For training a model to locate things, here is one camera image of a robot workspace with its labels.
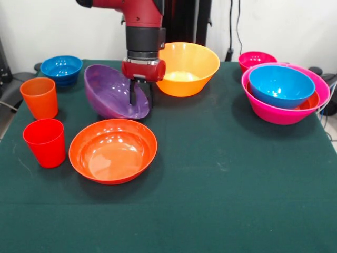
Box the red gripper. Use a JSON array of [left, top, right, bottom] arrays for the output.
[[121, 59, 167, 109]]

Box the purple plastic bowl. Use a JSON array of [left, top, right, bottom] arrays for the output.
[[84, 64, 151, 121]]

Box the orange plastic bowl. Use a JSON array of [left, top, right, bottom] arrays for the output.
[[155, 42, 221, 98]]

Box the orange-red plastic bowl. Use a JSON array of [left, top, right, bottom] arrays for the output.
[[68, 119, 158, 186], [246, 81, 321, 112]]

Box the large magenta plastic bowl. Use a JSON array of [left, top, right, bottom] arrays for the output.
[[241, 62, 331, 126]]

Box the light blue plastic bowl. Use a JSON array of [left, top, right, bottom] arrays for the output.
[[249, 65, 316, 110]]

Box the small dark blue bowl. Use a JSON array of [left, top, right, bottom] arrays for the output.
[[40, 54, 83, 87]]

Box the orange plastic cup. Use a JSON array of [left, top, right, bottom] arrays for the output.
[[19, 76, 59, 120]]

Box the red plastic cup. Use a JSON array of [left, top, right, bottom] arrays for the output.
[[23, 118, 67, 169]]

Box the small magenta plastic bowl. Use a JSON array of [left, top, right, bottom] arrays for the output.
[[238, 51, 278, 72]]

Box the dark green table cloth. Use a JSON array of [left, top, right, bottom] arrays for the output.
[[0, 59, 337, 253]]

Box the black office chair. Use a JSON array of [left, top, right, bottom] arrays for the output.
[[308, 65, 337, 116], [0, 39, 43, 114]]

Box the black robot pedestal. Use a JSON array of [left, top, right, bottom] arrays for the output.
[[121, 0, 213, 47]]

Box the black wall cable with plug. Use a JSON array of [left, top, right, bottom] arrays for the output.
[[225, 0, 243, 63]]

